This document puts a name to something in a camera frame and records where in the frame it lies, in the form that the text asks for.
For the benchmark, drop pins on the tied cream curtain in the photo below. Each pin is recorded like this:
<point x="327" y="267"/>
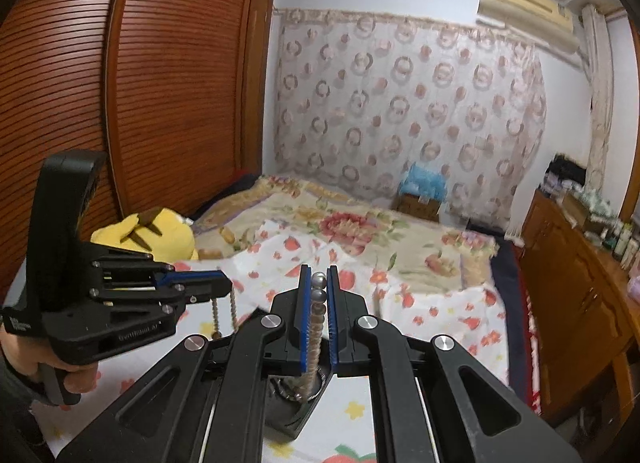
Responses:
<point x="600" y="93"/>

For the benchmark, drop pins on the person's left forearm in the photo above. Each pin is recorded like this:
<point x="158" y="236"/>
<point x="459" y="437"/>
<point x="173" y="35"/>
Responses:
<point x="20" y="418"/>

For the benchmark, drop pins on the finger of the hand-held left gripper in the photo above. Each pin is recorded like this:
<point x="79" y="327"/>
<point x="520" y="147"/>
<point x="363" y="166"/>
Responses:
<point x="205" y="288"/>
<point x="165" y="278"/>

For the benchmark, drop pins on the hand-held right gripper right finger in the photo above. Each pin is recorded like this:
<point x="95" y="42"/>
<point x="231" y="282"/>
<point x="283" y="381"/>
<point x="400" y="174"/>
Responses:
<point x="334" y="318"/>

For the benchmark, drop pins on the wall air conditioner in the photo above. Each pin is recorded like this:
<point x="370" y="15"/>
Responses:
<point x="520" y="3"/>

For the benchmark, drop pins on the wooden cabinet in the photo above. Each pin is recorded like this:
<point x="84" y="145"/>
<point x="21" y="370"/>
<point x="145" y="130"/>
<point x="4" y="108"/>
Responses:
<point x="565" y="268"/>

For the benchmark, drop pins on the navy red-trimmed bedspread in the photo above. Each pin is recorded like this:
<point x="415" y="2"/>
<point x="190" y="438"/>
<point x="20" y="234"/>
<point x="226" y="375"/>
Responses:
<point x="517" y="323"/>

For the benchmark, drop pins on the person's left hand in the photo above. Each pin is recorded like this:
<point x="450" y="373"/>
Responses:
<point x="80" y="375"/>

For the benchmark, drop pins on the row of toiletry bottles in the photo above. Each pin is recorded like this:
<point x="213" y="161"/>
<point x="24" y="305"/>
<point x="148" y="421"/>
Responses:
<point x="620" y="240"/>

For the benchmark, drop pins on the small cardboard box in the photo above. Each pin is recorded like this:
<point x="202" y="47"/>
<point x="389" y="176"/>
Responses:
<point x="415" y="207"/>

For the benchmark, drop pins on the black cardboard box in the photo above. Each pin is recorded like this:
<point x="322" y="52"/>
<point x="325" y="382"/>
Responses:
<point x="285" y="418"/>

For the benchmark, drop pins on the yellow plush toy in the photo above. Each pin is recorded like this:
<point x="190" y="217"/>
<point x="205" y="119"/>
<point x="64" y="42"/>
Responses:
<point x="170" y="238"/>

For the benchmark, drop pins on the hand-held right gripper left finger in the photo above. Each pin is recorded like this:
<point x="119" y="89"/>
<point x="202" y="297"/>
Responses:
<point x="302" y="318"/>

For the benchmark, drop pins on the circle pattern curtain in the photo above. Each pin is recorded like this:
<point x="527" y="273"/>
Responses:
<point x="400" y="118"/>

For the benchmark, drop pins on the strawberry flower print sheet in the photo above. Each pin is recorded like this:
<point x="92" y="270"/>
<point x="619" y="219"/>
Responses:
<point x="440" y="303"/>

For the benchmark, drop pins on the wooden louvered wardrobe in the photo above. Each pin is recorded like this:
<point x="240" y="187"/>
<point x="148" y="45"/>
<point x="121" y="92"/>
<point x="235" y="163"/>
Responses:
<point x="175" y="68"/>

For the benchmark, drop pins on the blue plastic bag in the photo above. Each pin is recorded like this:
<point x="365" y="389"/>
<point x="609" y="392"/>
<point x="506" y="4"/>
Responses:
<point x="425" y="183"/>

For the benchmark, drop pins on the wooden box with floral cloth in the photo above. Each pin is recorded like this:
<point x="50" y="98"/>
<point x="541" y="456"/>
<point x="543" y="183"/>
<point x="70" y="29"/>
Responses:
<point x="585" y="213"/>

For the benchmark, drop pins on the floral blanket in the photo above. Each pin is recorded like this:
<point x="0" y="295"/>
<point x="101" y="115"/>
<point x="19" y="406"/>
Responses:
<point x="350" y="228"/>

